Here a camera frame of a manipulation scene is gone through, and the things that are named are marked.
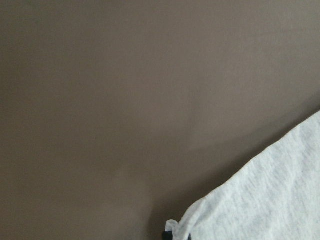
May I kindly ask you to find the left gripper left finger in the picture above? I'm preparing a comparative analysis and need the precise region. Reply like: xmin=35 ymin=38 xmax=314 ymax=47
xmin=162 ymin=231 xmax=173 ymax=240

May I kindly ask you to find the grey cartoon print t-shirt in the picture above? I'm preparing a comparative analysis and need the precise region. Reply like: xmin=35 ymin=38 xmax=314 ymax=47
xmin=164 ymin=113 xmax=320 ymax=240

